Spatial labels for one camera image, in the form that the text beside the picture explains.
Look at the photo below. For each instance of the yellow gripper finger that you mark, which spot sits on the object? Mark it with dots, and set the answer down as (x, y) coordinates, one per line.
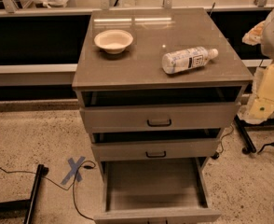
(260, 106)
(253, 37)

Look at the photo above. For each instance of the clear plastic bottle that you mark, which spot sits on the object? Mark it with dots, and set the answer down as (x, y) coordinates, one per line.
(187, 59)

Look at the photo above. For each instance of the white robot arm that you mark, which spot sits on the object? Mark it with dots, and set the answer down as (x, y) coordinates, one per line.
(267, 39)

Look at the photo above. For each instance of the grey middle drawer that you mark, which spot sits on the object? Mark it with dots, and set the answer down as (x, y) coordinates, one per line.
(155, 145)

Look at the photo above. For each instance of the grey drawer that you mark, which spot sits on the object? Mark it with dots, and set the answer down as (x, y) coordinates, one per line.
(170, 191)
(155, 145)
(160, 109)

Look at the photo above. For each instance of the grey drawer cabinet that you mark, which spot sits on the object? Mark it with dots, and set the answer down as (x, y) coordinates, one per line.
(139, 67)

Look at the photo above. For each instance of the grey top drawer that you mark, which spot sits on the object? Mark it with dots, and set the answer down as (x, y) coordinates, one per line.
(160, 109)

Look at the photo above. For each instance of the grey bottom drawer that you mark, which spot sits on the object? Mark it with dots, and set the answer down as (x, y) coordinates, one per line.
(170, 191)

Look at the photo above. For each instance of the white paper bowl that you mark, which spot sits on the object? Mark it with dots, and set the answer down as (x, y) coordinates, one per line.
(113, 41)

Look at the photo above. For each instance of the blue tape cross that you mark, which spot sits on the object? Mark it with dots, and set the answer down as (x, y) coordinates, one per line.
(74, 166)

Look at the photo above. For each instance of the black stand leg left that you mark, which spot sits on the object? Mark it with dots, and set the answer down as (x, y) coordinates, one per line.
(25, 208)

